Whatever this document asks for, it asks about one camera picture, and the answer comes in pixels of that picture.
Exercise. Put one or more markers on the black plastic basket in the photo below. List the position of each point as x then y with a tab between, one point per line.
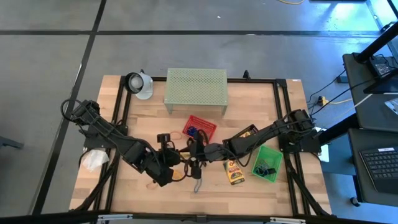
253	128

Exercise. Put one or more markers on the black computer keyboard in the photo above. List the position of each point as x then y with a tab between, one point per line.
379	168

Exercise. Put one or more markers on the black camera rig beam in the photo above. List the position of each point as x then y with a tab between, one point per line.
62	217

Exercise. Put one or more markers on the black desk with adapter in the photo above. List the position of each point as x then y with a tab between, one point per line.
373	118

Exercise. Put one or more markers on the black diagonal support beam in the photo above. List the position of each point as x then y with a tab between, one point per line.
379	42

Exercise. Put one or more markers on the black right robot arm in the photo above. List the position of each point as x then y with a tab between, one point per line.
264	137

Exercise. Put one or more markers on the pale green mesh shelf riser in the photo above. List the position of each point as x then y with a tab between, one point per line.
196	88

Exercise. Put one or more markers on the silver aluminium rail bracket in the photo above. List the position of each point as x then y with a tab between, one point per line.
287	221
115	217

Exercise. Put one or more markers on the orange rubber band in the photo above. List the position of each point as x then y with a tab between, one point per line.
182	135
149	187

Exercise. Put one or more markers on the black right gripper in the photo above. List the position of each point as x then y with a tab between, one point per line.
202	152

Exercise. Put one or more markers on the blue rubber band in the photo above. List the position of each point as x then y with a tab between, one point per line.
195	188
259	169

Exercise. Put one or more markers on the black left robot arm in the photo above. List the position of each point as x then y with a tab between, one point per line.
109	137

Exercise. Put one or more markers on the red plastic basket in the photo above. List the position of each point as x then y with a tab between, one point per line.
206	124

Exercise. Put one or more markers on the black desk with keyboard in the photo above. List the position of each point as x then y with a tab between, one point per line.
354	140

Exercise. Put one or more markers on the white crumpled plastic bag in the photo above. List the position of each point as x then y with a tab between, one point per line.
93	159

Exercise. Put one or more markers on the green plastic basket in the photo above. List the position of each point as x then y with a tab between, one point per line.
273	155

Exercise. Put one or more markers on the yellow power plug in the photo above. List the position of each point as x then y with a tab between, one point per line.
323	101

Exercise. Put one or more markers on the black power adapter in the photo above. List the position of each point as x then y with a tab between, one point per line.
381	67

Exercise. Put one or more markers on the dark chair base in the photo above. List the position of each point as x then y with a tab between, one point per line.
9	142

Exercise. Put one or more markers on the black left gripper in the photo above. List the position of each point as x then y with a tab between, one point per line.
168	157

